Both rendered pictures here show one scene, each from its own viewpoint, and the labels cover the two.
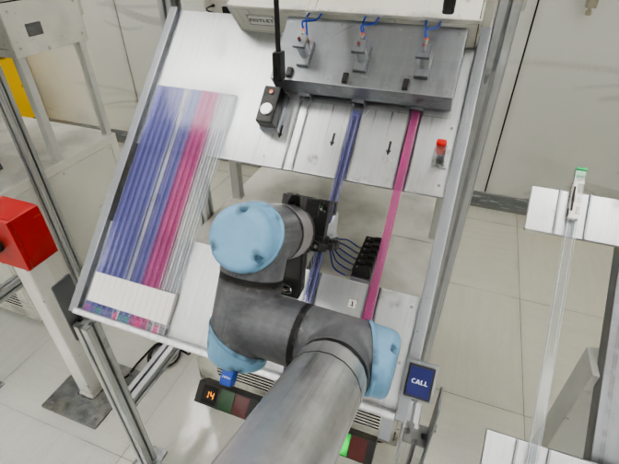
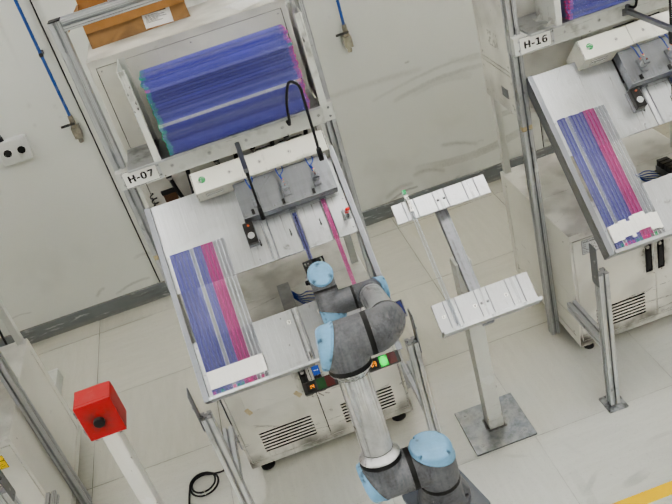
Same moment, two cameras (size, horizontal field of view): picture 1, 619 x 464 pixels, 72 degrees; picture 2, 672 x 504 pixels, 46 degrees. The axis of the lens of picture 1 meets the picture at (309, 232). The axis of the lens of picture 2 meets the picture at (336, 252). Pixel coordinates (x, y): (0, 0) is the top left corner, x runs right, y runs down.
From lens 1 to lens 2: 1.98 m
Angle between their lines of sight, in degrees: 21
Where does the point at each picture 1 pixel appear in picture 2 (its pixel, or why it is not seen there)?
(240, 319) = (334, 300)
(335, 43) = (267, 187)
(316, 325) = (358, 287)
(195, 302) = (274, 350)
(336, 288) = not seen: hidden behind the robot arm
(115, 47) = not seen: outside the picture
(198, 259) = (260, 329)
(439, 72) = (324, 178)
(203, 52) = (183, 225)
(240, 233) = (321, 271)
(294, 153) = (275, 249)
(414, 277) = not seen: hidden behind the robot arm
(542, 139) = (373, 148)
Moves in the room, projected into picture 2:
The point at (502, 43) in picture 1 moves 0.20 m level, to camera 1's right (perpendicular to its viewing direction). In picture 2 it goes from (339, 148) to (382, 124)
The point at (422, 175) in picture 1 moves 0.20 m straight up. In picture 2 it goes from (343, 226) to (328, 176)
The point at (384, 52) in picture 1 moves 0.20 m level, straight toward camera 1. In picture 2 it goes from (293, 180) to (316, 200)
